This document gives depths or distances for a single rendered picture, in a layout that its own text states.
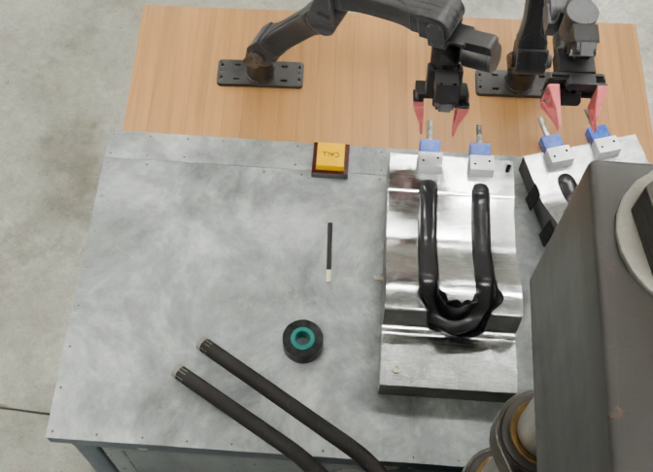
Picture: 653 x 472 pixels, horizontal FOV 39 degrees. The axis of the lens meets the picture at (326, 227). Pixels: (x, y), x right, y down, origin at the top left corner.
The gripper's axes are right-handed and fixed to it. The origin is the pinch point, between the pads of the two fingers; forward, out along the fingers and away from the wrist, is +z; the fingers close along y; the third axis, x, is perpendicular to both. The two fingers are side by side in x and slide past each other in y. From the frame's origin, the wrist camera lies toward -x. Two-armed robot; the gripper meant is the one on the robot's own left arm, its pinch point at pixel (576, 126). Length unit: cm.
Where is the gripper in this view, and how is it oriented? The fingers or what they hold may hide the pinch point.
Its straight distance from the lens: 169.4
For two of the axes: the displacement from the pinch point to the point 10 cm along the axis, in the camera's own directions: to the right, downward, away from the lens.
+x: -0.2, 4.4, 9.0
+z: -0.4, 8.9, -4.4
